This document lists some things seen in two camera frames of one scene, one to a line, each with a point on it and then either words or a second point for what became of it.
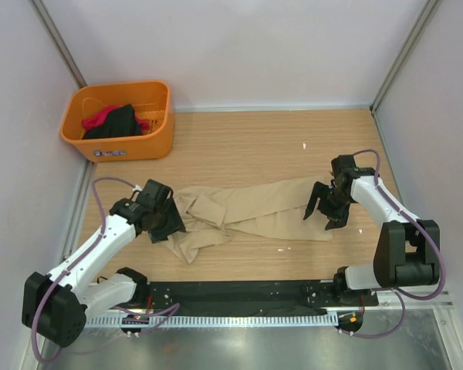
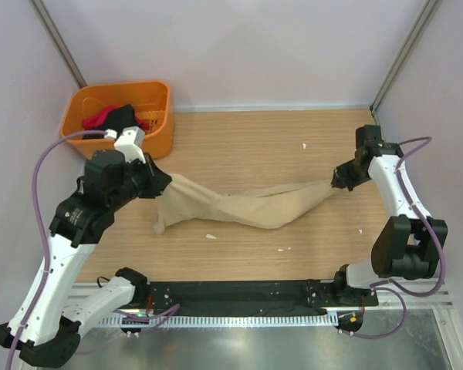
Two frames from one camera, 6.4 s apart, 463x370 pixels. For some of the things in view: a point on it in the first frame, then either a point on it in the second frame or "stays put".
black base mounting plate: (314, 296) stays put
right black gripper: (338, 217) -> (341, 179)
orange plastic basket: (151, 100) stays put
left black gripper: (174, 224) -> (157, 179)
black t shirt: (119, 122) stays put
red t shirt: (100, 114) stays put
